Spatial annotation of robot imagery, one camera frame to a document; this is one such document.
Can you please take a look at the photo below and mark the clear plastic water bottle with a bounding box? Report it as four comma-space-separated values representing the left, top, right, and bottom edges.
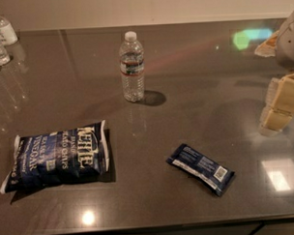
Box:
119, 31, 145, 103

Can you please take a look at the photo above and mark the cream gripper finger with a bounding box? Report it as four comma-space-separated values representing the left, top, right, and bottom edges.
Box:
258, 73, 294, 136
254, 32, 279, 57

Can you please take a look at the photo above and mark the dark blue snack bar wrapper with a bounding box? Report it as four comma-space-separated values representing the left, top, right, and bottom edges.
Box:
166, 143, 234, 196

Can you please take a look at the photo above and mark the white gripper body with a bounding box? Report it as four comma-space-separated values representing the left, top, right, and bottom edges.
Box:
276, 10, 294, 71

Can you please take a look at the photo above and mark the blue kettle chip bag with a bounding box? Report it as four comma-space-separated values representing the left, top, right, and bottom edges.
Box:
0, 120, 110, 194

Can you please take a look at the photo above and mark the hand sanitizer pump bottle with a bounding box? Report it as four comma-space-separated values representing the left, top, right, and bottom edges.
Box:
0, 16, 18, 46

